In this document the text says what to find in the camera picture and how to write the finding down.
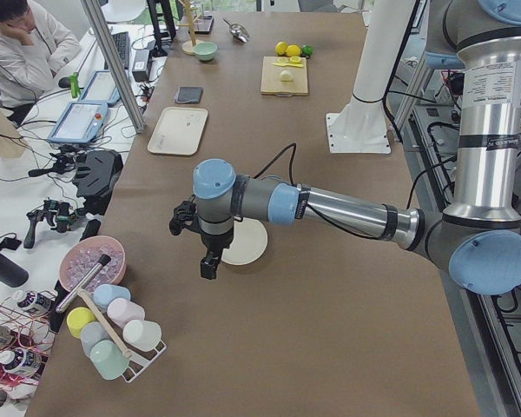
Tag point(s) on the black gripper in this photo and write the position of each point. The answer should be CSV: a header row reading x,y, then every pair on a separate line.
x,y
214,243

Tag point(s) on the beige round plate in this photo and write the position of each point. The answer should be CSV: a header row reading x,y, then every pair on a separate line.
x,y
248,245

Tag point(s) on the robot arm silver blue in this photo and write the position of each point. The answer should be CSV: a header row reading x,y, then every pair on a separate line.
x,y
476,238

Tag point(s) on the cream rectangular tray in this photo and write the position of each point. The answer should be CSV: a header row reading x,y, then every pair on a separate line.
x,y
178,131

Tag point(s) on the white cup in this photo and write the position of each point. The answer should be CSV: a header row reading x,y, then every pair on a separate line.
x,y
141,334

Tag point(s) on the pink cup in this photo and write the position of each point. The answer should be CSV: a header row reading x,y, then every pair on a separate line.
x,y
122,311

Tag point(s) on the steel muddler black tip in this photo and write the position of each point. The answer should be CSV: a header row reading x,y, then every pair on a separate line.
x,y
103,261

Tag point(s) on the blue cup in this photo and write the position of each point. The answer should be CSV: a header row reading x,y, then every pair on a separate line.
x,y
106,293

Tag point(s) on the white cup rack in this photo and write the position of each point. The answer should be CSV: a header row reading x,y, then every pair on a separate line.
x,y
140,361

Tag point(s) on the pink bowl with ice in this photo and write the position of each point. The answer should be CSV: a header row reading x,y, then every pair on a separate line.
x,y
85,255

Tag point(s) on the grey cup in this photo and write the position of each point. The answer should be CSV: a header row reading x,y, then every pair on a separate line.
x,y
91,334

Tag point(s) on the mint green cup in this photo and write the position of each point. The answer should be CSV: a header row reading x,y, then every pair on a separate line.
x,y
108,360

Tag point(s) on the yellow cup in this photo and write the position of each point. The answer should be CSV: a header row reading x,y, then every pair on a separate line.
x,y
77,319

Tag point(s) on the grey folded cloth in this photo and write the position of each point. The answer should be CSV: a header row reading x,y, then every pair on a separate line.
x,y
188,95

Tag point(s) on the wooden cutting board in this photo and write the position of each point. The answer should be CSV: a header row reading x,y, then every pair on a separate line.
x,y
271,84

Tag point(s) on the blue teach pendant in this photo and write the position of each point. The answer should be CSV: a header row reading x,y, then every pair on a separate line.
x,y
101,88
79,123

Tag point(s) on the black bottle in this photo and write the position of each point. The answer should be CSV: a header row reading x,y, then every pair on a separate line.
x,y
11,274

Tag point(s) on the mint green bowl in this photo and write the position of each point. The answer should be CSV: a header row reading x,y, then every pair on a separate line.
x,y
205,51

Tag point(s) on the yellow plastic knife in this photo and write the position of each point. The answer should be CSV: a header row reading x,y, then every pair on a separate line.
x,y
288,64

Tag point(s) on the wooden cup stand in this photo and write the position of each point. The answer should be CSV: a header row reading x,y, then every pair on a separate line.
x,y
191,14

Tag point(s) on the green lime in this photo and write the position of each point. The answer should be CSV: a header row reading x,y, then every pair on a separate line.
x,y
307,51

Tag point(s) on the metal scoop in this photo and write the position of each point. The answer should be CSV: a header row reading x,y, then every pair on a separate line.
x,y
238,31

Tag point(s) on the black keyboard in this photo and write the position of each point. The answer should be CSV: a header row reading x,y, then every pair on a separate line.
x,y
122,44

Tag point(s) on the seated person white shirt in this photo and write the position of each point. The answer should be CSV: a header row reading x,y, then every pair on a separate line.
x,y
34,46

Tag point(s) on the aluminium frame post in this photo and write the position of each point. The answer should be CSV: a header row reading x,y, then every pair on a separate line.
x,y
93,12

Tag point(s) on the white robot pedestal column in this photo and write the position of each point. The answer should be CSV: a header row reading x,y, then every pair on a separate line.
x,y
360,128

